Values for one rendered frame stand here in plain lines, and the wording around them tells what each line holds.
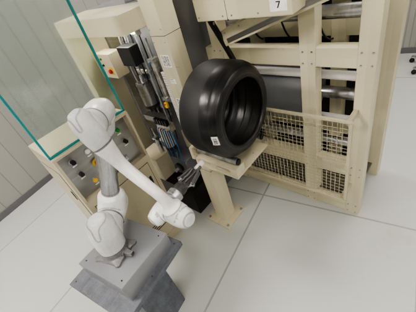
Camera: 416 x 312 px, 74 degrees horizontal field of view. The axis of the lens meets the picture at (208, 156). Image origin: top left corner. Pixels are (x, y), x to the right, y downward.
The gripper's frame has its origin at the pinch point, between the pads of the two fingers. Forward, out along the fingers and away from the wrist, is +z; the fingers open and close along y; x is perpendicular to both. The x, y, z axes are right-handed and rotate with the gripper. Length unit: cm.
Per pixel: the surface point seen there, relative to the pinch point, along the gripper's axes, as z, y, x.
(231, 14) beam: 61, -1, -57
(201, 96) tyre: 20.1, -2.1, -34.8
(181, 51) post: 42, 26, -47
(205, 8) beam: 62, 16, -61
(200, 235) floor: -12, 38, 101
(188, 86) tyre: 23.4, 9.3, -37.0
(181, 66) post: 38, 26, -40
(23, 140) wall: -36, 291, 33
